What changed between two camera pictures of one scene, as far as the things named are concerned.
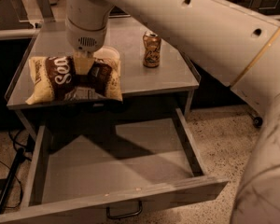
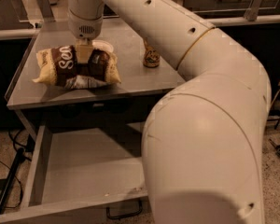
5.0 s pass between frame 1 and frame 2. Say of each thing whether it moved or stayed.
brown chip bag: moved
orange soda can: stayed
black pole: stayed
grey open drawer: stayed
